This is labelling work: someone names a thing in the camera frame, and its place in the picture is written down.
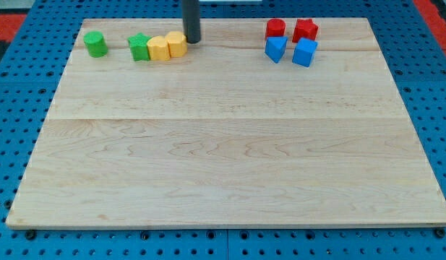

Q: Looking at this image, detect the red star block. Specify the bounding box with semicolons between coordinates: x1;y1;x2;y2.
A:
292;18;319;43

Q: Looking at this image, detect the blue triangular prism block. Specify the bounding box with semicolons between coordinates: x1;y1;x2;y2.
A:
265;36;288;64

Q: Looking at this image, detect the red cylinder block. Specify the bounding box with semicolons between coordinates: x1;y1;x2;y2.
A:
265;18;286;39

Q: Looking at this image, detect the light wooden board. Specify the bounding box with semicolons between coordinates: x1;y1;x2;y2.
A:
6;18;446;230

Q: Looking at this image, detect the yellow pentagon block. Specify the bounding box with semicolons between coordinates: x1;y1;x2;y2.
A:
147;35;171;61

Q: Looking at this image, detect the yellow heart block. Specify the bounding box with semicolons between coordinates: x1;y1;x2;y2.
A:
165;31;187;58

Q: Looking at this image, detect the green cylinder block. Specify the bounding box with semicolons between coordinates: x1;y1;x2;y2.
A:
83;31;108;58

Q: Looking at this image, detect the blue cube block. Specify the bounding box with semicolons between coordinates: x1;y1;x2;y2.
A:
292;38;318;67

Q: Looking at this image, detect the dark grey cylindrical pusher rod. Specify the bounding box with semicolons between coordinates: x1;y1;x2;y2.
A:
181;0;201;44

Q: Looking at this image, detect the green star block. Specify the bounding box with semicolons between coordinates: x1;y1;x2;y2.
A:
127;32;151;61

